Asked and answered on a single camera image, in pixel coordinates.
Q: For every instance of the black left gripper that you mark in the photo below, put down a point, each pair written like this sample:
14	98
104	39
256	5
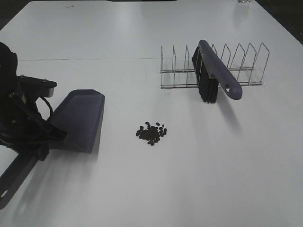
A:
23	128

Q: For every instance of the purple plastic dustpan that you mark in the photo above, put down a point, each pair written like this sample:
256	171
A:
80	116

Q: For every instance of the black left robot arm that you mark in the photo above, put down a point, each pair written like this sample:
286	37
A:
8	76

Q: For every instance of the clear glass at table edge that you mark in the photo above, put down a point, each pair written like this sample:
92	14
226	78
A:
244	1

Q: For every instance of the purple hand brush black bristles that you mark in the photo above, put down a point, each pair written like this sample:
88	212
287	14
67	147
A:
212	73

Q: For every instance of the pile of coffee beans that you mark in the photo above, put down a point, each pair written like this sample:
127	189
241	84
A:
152	134

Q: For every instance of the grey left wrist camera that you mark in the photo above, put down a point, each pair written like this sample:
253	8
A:
36	87

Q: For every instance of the chrome wire rack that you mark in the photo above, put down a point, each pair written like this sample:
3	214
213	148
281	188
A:
246	64

